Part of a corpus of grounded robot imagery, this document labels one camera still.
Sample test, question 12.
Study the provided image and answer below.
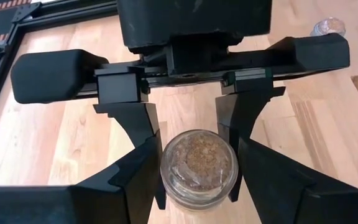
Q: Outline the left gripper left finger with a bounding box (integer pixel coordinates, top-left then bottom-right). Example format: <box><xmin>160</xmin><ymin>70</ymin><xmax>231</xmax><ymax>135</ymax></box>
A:
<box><xmin>69</xmin><ymin>132</ymin><xmax>164</xmax><ymax>224</ymax></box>

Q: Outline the black aluminium table frame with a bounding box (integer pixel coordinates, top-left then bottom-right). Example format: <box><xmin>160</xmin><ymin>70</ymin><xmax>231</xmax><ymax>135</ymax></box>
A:
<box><xmin>0</xmin><ymin>0</ymin><xmax>119</xmax><ymax>138</ymax></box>

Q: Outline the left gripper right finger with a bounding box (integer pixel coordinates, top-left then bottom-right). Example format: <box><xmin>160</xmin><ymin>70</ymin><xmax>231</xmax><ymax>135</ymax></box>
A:
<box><xmin>237</xmin><ymin>138</ymin><xmax>358</xmax><ymax>224</ymax></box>

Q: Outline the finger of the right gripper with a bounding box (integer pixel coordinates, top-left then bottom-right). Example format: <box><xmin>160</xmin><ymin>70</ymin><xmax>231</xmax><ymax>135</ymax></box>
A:
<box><xmin>93</xmin><ymin>67</ymin><xmax>167</xmax><ymax>210</ymax></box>
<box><xmin>215</xmin><ymin>68</ymin><xmax>286</xmax><ymax>203</ymax></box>

